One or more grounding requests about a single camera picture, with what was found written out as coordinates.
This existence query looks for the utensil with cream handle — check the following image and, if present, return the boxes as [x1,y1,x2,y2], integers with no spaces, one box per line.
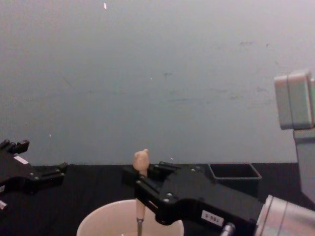
[133,148,150,236]

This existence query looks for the black rectangular plastic bin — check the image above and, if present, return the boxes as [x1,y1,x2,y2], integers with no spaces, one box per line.
[208,163,262,199]

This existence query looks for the black table cloth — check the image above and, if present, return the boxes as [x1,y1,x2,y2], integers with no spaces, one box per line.
[0,162,315,236]

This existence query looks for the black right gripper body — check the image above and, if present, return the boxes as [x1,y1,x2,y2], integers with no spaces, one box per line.
[155,166,264,236]

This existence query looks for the cream round bowl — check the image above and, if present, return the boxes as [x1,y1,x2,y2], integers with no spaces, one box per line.
[76,199,185,236]

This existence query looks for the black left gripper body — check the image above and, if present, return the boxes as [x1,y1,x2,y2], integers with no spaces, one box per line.
[0,150,40,197]

